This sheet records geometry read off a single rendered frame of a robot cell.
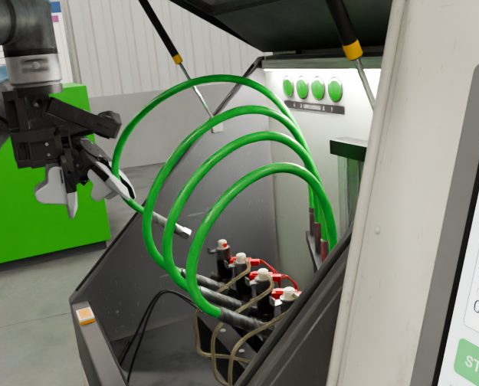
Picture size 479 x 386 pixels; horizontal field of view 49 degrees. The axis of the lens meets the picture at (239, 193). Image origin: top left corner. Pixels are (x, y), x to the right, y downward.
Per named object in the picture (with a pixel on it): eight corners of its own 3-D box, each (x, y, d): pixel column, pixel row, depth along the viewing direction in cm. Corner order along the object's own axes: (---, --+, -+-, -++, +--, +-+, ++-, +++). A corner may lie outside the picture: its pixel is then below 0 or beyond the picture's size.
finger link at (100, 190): (114, 217, 100) (83, 183, 101) (134, 194, 99) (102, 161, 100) (106, 217, 97) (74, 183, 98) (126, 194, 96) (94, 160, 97)
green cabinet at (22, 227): (96, 220, 498) (72, 82, 463) (113, 248, 421) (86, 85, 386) (-13, 242, 463) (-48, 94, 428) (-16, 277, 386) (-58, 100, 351)
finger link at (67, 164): (62, 189, 83) (52, 135, 81) (73, 188, 84) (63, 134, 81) (66, 195, 79) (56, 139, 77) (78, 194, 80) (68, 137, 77)
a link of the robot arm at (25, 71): (55, 53, 82) (62, 52, 75) (60, 83, 83) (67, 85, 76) (3, 58, 79) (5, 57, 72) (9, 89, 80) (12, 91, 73)
